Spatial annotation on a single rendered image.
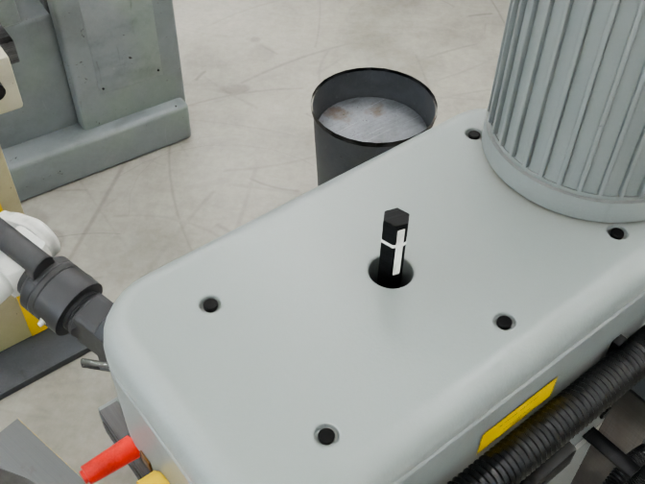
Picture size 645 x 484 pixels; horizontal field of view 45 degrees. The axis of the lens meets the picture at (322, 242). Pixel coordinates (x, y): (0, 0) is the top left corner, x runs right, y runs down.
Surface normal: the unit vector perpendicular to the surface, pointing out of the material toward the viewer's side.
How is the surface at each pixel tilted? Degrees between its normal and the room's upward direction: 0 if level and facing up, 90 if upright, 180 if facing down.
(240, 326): 0
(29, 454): 0
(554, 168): 90
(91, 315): 16
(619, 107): 90
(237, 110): 0
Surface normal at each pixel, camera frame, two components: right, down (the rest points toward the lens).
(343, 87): 0.53, 0.57
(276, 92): 0.02, -0.70
